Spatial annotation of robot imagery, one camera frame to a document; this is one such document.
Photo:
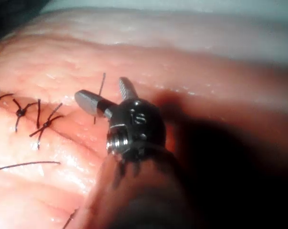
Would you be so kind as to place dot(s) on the right arm needle driver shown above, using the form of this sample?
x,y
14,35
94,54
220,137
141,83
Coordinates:
x,y
136,128

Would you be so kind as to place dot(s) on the right arm needle driver jaw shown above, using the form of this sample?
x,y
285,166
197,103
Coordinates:
x,y
125,88
86,100

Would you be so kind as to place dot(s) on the black thread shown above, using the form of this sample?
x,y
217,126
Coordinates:
x,y
27,164

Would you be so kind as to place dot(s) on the dark right arm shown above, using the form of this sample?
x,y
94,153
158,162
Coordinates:
x,y
125,210

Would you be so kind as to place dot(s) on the tissue pad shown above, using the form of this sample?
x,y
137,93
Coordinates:
x,y
158,59

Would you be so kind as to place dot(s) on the black stitching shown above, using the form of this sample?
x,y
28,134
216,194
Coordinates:
x,y
20,112

